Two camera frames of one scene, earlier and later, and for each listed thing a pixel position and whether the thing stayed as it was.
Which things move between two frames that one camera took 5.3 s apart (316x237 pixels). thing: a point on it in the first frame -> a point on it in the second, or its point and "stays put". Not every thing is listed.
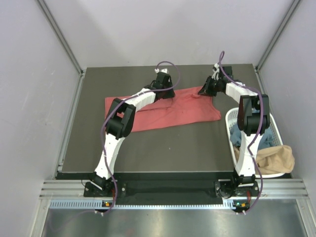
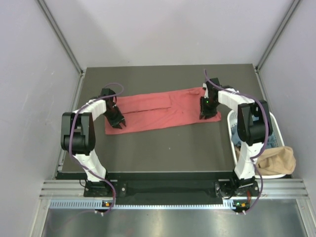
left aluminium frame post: [60, 36] stays put
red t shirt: [186, 106] stays put
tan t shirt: [272, 160] stays put
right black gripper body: [215, 86] -> [208, 108]
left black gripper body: [168, 94] -> [114, 116]
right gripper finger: [204, 90] -> [205, 117]
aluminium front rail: [270, 188] stays put
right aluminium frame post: [269, 48] stays put
